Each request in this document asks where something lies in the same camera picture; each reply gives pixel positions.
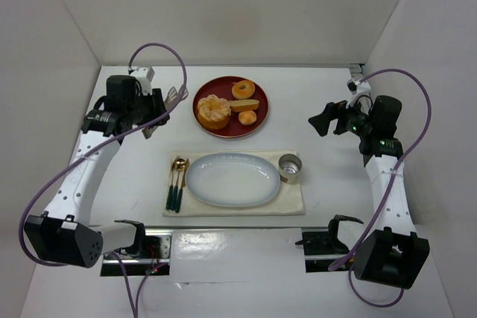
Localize stainless steel tongs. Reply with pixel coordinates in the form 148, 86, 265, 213
142, 86, 189, 139

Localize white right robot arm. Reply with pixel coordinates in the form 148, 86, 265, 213
309, 95, 430, 290

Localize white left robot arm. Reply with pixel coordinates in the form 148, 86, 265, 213
22, 68, 169, 268

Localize sliced bread loaf piece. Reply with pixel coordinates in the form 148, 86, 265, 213
229, 99, 260, 112

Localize steel cup with cork base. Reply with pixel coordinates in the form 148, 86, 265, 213
278, 153, 303, 184

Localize sugared twisted donut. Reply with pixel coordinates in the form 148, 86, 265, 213
198, 95, 231, 121

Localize orange round cake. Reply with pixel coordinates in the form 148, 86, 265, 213
197, 110, 231, 130

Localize small round bun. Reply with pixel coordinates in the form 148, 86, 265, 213
238, 110, 257, 126

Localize dark red round tray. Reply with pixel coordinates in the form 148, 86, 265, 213
192, 76, 269, 139

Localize cream cloth placemat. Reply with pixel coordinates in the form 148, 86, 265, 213
162, 150, 305, 217

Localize pale blue oval plate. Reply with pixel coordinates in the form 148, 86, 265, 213
186, 153, 280, 209

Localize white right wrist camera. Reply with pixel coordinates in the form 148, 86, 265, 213
347, 79, 371, 95

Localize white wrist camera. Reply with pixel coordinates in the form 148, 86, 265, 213
347, 79, 371, 95
128, 66, 155, 95

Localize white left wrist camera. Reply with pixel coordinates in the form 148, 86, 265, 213
128, 66, 155, 95

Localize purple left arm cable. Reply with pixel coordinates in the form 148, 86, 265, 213
18, 42, 189, 318

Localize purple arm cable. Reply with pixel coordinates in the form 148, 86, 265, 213
327, 68, 432, 308
18, 42, 189, 318

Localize gold spoon green handle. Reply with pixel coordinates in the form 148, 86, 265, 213
171, 158, 186, 210

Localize plain ring donut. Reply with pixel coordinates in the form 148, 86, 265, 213
232, 80, 256, 100

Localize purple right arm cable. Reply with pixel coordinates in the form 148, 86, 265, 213
327, 68, 432, 308

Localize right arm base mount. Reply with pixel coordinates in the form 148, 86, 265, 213
295, 230, 349, 273

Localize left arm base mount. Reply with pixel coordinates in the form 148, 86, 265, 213
115, 229, 172, 277

